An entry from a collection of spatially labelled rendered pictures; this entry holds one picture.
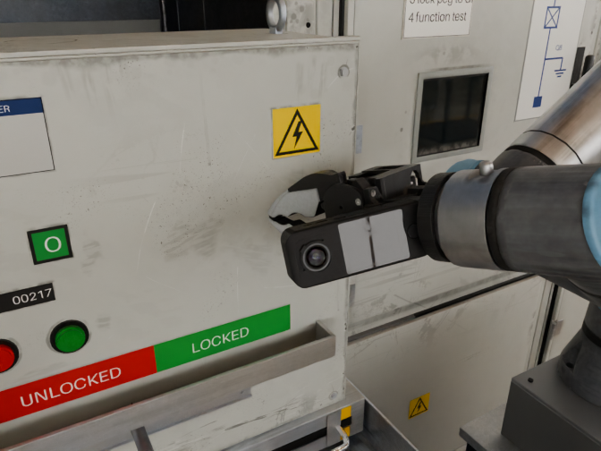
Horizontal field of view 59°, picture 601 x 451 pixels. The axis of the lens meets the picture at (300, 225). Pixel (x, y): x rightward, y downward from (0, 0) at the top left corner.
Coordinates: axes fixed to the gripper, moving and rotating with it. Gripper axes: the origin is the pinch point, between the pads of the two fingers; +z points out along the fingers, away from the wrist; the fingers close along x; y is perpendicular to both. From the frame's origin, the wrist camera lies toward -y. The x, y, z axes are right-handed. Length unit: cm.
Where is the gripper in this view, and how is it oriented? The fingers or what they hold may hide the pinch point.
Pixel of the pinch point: (272, 217)
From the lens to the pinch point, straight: 55.2
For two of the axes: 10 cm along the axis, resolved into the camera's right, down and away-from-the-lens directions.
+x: -1.8, -9.6, -2.2
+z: -6.8, -0.4, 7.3
